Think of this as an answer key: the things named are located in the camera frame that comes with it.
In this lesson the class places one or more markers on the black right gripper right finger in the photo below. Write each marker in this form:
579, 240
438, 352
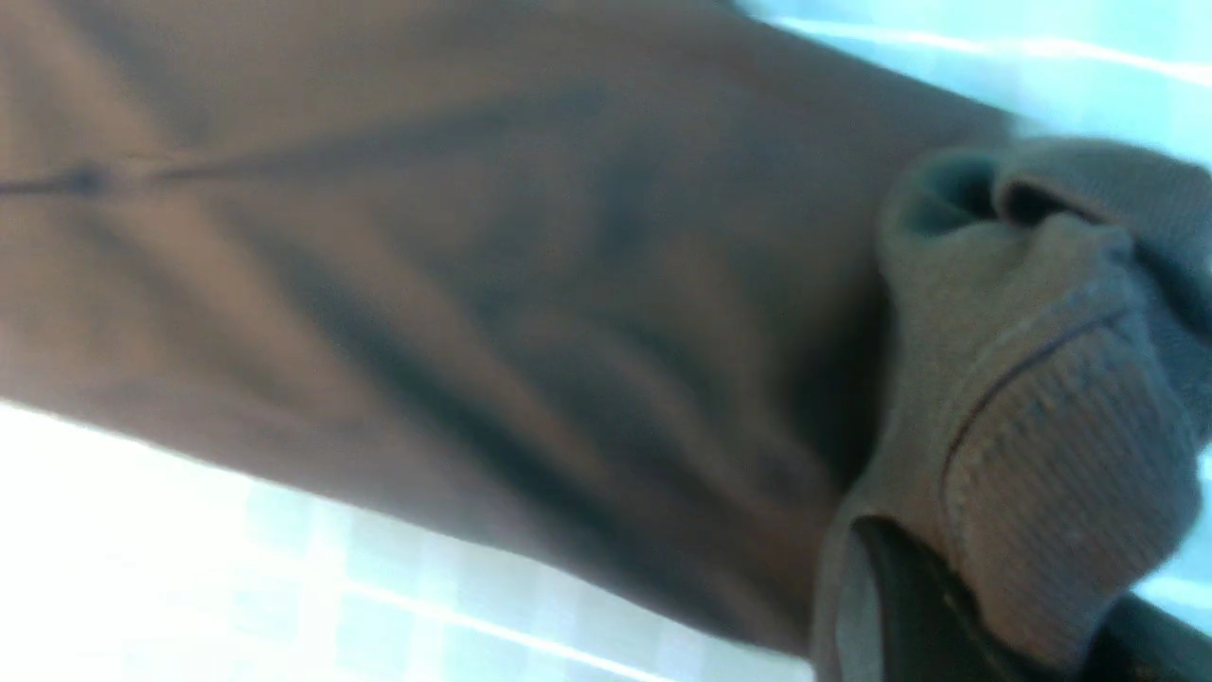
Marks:
1141, 642

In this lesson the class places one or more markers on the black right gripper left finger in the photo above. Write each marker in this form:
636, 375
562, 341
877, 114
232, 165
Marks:
912, 620

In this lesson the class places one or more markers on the dark gray long-sleeved shirt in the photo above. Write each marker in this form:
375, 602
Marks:
646, 290

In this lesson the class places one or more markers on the green grid table mat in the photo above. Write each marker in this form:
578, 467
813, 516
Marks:
123, 558

